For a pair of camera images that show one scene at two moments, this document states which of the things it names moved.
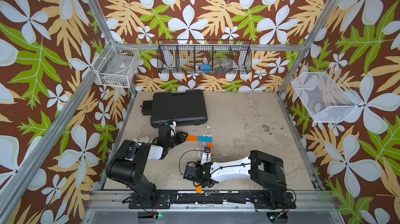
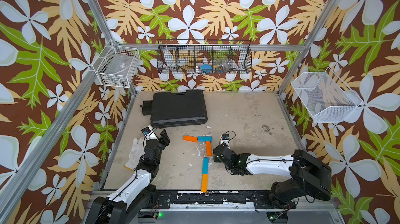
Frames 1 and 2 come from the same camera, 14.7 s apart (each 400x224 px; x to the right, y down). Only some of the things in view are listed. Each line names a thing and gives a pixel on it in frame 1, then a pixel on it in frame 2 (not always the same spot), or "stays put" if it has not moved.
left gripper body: [179, 138] → [162, 141]
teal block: [202, 138] stays put
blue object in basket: [207, 68] stays put
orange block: [191, 138] stays put
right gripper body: [196, 165] → [216, 159]
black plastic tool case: [185, 109] stays put
